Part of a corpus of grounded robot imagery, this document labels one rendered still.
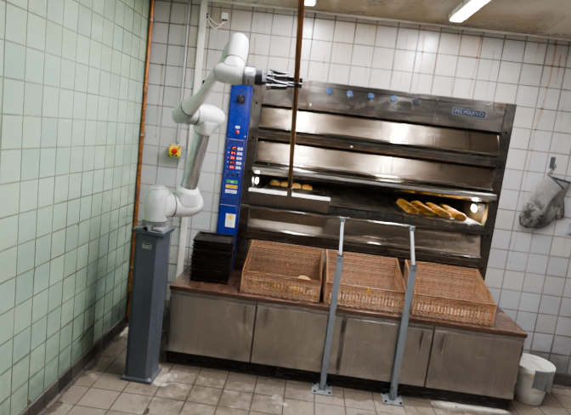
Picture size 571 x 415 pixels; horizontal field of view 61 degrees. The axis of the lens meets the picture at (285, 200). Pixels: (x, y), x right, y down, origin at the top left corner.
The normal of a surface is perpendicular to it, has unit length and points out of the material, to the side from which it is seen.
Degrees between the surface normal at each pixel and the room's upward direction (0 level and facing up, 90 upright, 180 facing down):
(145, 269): 90
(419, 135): 69
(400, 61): 90
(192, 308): 90
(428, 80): 90
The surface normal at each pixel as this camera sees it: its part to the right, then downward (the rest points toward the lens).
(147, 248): -0.11, 0.13
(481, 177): -0.01, -0.21
